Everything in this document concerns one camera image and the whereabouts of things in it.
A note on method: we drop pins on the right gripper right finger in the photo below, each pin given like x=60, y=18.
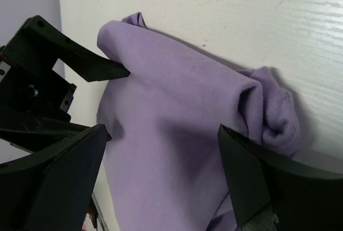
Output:
x=272, y=192

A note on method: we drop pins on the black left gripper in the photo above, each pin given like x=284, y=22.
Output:
x=34, y=98

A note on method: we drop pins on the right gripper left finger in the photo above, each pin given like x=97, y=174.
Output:
x=51, y=189

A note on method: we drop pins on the purple t shirt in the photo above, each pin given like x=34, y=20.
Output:
x=163, y=163

